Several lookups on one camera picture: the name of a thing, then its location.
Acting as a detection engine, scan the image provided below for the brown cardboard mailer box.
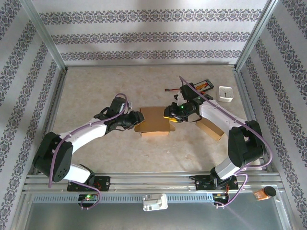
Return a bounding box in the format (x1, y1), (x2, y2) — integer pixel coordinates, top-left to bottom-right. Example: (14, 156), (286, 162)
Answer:
(133, 106), (177, 138)
(195, 118), (225, 142)

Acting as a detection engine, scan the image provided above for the white square clock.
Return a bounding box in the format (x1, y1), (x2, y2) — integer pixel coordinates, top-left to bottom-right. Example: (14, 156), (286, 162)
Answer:
(217, 85), (234, 103)

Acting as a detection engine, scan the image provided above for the grey metal sheet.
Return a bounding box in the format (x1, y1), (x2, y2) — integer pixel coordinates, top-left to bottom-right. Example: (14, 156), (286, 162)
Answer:
(23, 202), (286, 230)

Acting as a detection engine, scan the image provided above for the orange black small device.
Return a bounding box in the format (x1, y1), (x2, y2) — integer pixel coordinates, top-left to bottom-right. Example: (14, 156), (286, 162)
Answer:
(254, 186), (277, 201)

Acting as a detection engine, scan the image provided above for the black battery pack red cable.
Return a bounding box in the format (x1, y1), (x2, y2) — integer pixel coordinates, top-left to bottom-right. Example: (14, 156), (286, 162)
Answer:
(165, 80), (214, 93)

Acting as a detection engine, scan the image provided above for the aluminium back rail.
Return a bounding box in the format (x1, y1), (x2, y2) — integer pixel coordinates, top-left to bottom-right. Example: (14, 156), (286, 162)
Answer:
(67, 62), (237, 68)

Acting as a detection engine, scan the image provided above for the aluminium side rail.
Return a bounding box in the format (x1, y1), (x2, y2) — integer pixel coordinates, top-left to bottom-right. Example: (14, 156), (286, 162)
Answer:
(33, 68), (69, 174)
(234, 68), (276, 173)

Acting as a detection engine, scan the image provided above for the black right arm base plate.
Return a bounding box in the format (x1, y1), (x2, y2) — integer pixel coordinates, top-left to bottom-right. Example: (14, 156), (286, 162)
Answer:
(195, 174), (239, 192)

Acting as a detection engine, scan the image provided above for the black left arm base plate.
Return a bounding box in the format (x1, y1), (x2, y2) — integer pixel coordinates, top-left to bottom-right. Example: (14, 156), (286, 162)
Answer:
(67, 176), (111, 192)

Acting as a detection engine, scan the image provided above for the white plastic bracket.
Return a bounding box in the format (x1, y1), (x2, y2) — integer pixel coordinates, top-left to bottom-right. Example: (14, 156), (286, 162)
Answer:
(142, 193), (168, 212)

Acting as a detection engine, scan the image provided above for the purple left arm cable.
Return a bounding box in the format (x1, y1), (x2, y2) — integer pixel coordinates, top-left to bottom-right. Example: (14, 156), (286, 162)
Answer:
(47, 92), (129, 211)

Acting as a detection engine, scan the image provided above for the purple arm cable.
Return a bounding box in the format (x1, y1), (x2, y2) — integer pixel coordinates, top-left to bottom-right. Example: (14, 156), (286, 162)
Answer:
(178, 76), (274, 208)
(47, 92), (129, 211)

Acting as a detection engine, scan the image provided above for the slotted grey cable duct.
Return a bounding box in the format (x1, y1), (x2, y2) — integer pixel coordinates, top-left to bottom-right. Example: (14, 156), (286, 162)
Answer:
(32, 193), (214, 204)

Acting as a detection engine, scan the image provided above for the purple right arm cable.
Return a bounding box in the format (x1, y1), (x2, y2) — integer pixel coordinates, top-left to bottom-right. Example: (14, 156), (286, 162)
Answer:
(178, 76), (274, 208)

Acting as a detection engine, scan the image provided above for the aluminium frame post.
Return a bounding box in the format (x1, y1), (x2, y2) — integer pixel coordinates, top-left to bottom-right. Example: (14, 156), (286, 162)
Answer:
(235, 0), (281, 71)
(20, 0), (69, 72)

